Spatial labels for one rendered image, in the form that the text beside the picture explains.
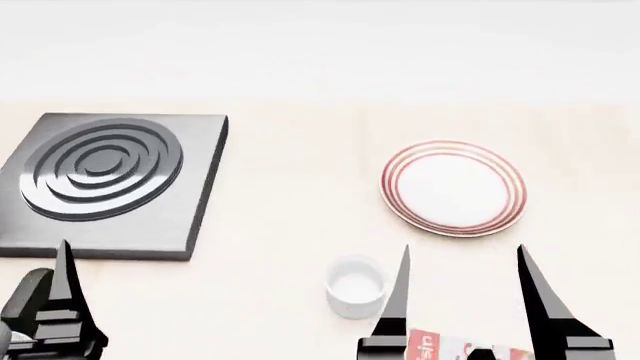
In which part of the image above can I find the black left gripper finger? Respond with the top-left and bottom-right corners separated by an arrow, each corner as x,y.
33,238 -> 110,350
0,267 -> 56,341

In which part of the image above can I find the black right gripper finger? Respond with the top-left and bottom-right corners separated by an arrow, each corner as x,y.
516,243 -> 616,360
356,243 -> 412,360

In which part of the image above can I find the red and white cookies box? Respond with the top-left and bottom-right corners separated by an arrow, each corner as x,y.
406,327 -> 536,360

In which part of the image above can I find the white plate with red rings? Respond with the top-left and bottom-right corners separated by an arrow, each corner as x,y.
380,140 -> 528,239

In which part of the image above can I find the grey square stove burner plate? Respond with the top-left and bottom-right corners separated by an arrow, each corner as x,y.
0,112 -> 230,263

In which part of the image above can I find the small white ramekin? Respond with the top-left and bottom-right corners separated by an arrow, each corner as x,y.
325,253 -> 393,321

